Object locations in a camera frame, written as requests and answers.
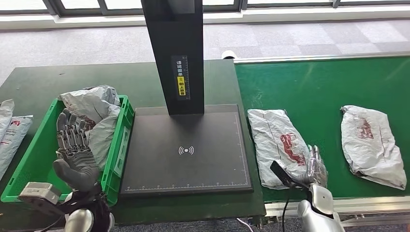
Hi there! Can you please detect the white parcel bag with text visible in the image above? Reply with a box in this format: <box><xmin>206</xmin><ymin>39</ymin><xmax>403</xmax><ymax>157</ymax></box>
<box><xmin>0</xmin><ymin>115</ymin><xmax>34</xmax><ymax>181</ymax></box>

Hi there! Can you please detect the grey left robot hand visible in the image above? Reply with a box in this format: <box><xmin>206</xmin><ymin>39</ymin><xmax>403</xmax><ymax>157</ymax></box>
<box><xmin>53</xmin><ymin>109</ymin><xmax>101</xmax><ymax>192</ymax></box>

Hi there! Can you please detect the dark window frame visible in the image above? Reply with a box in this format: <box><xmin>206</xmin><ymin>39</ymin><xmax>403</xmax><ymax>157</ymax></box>
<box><xmin>0</xmin><ymin>0</ymin><xmax>410</xmax><ymax>15</ymax></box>

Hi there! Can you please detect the plain white parcel bag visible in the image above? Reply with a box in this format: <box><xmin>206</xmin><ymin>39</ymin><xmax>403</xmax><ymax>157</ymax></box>
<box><xmin>0</xmin><ymin>99</ymin><xmax>15</xmax><ymax>142</ymax></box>

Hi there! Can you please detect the plain grey parcel bag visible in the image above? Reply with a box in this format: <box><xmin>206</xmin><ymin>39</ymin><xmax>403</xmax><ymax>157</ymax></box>
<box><xmin>58</xmin><ymin>85</ymin><xmax>122</xmax><ymax>172</ymax></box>

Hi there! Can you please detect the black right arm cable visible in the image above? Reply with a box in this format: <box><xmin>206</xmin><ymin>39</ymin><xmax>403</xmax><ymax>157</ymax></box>
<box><xmin>281</xmin><ymin>198</ymin><xmax>291</xmax><ymax>232</ymax></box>

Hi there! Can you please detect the long grey red-striped parcel bag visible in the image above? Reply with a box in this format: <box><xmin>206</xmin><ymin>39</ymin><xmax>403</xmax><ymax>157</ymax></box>
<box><xmin>247</xmin><ymin>109</ymin><xmax>322</xmax><ymax>190</ymax></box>

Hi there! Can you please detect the thin white cable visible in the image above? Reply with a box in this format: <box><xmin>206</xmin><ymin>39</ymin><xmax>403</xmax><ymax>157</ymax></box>
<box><xmin>236</xmin><ymin>217</ymin><xmax>254</xmax><ymax>232</ymax></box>

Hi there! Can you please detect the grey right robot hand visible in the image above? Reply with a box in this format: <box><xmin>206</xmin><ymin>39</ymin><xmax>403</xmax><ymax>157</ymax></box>
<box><xmin>302</xmin><ymin>145</ymin><xmax>329</xmax><ymax>189</ymax></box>

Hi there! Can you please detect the green conveyor belt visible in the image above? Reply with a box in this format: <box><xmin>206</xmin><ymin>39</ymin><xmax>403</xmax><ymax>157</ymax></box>
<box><xmin>234</xmin><ymin>56</ymin><xmax>410</xmax><ymax>203</ymax></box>

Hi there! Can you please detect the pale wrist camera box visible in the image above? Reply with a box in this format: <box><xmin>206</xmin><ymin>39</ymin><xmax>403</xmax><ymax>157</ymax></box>
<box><xmin>270</xmin><ymin>160</ymin><xmax>310</xmax><ymax>190</ymax></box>
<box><xmin>18</xmin><ymin>182</ymin><xmax>70</xmax><ymax>216</ymax></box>

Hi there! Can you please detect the knotted grey red-print parcel bag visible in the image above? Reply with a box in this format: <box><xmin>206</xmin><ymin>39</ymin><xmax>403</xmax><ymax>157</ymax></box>
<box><xmin>340</xmin><ymin>105</ymin><xmax>408</xmax><ymax>191</ymax></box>

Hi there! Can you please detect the small white round object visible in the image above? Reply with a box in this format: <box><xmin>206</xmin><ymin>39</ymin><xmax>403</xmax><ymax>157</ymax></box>
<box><xmin>220</xmin><ymin>50</ymin><xmax>238</xmax><ymax>61</ymax></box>

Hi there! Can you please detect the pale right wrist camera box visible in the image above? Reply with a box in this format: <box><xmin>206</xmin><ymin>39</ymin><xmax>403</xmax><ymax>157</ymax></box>
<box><xmin>270</xmin><ymin>160</ymin><xmax>310</xmax><ymax>190</ymax></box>

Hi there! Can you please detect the black and yellow ruler sticker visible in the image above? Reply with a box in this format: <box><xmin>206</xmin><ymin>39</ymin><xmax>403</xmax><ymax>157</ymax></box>
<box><xmin>170</xmin><ymin>55</ymin><xmax>190</xmax><ymax>102</ymax></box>

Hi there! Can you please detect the black inbound scanner machine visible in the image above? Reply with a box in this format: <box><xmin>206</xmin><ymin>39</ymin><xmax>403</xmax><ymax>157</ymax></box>
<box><xmin>120</xmin><ymin>0</ymin><xmax>254</xmax><ymax>197</ymax></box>

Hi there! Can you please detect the green plastic crate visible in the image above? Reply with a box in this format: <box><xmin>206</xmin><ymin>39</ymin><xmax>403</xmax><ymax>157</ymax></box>
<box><xmin>0</xmin><ymin>94</ymin><xmax>135</xmax><ymax>207</ymax></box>

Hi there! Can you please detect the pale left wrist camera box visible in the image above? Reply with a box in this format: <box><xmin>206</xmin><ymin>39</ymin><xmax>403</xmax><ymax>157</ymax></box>
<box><xmin>18</xmin><ymin>182</ymin><xmax>70</xmax><ymax>216</ymax></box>

